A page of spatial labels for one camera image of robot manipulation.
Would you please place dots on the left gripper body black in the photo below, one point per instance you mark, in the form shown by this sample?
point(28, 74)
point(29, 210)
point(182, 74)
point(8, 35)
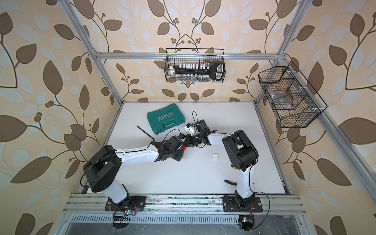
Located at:
point(177, 157)

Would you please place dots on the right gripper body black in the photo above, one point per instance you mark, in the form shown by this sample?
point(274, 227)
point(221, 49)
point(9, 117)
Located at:
point(195, 140)

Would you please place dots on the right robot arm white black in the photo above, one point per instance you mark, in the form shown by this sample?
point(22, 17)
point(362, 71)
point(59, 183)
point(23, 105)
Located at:
point(240, 150)

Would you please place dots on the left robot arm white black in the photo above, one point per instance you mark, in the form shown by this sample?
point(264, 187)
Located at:
point(102, 169)

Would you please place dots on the green plastic tool case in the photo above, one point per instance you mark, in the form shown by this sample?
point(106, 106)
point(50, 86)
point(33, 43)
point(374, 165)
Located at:
point(165, 118)

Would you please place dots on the black allen key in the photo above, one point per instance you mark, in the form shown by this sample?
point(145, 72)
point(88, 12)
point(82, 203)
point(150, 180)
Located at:
point(152, 139)

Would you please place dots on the socket bit set holder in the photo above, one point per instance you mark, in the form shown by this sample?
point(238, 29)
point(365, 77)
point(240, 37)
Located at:
point(214, 71)

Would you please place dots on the plastic bag in basket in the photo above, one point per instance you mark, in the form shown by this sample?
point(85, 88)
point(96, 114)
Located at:
point(281, 100)

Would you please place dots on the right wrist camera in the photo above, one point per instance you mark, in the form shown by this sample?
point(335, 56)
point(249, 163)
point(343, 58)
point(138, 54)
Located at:
point(191, 128)

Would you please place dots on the yellow handled pliers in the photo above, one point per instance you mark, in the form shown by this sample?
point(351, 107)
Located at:
point(233, 183)

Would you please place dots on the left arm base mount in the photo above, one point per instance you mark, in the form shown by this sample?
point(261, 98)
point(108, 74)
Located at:
point(130, 203)

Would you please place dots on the rear wire basket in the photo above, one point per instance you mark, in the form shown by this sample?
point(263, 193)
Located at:
point(191, 56)

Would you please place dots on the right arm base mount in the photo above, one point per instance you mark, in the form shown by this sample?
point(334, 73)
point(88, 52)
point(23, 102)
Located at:
point(238, 204)

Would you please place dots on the side wire basket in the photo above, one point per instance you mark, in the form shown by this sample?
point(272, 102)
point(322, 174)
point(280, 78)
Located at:
point(307, 103)

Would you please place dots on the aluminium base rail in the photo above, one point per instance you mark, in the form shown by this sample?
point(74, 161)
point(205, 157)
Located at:
point(186, 204)

